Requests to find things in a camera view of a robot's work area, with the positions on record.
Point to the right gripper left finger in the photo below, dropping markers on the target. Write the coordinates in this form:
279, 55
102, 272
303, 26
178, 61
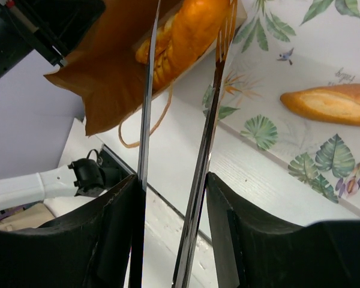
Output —
99, 244

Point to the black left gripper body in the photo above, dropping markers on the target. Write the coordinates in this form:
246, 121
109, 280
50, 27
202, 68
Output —
53, 28

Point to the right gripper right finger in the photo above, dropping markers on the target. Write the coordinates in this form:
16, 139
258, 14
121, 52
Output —
253, 248

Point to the brown paper bag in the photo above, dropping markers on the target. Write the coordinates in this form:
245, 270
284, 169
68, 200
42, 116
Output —
108, 68

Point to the metal tongs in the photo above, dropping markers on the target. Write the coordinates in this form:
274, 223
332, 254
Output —
223, 38

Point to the long scored fake baguette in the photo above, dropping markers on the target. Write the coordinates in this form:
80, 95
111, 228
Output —
185, 37

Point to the short fake bread loaf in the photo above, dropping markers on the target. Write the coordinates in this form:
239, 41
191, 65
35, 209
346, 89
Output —
338, 104

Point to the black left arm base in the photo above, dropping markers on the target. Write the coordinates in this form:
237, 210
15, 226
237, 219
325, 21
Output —
114, 168

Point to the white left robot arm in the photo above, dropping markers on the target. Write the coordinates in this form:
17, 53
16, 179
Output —
78, 177

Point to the floral white serving tray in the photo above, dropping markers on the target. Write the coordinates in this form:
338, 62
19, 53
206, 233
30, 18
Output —
293, 91

